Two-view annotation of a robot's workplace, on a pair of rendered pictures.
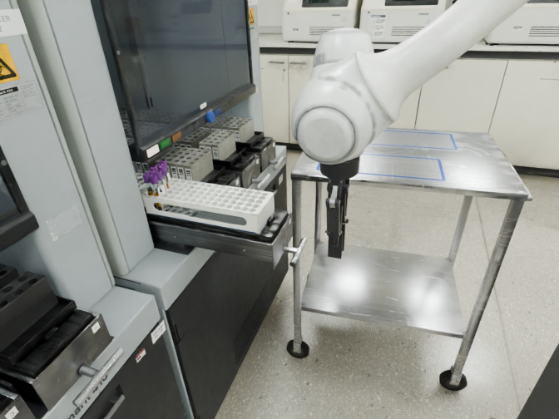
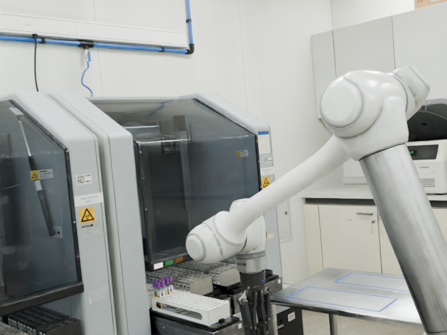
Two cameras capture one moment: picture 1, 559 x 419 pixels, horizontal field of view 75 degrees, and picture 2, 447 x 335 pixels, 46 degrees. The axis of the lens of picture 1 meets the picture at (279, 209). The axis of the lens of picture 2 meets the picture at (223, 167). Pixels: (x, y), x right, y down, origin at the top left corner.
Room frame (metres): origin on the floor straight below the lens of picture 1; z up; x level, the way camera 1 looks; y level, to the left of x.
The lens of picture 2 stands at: (-0.76, -0.71, 1.39)
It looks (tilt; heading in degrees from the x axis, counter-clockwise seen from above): 3 degrees down; 25
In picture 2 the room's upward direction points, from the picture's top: 5 degrees counter-clockwise
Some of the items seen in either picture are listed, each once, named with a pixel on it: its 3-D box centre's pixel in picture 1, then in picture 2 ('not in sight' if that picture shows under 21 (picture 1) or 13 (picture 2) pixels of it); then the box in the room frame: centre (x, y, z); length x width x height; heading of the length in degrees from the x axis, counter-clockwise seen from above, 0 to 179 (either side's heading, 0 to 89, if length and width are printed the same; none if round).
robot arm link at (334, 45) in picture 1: (342, 80); (244, 225); (0.63, -0.11, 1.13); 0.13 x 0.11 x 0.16; 165
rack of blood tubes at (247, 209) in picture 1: (209, 205); (189, 308); (0.75, 0.17, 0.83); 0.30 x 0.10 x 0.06; 69
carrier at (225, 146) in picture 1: (224, 147); (228, 276); (1.07, 0.16, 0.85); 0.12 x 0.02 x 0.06; 159
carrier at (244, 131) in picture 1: (244, 131); not in sight; (1.21, 0.11, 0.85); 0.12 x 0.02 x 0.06; 158
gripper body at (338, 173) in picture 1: (338, 175); (253, 285); (0.64, -0.12, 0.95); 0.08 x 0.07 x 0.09; 160
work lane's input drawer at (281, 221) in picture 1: (165, 215); (165, 316); (0.79, 0.29, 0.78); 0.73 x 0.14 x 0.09; 69
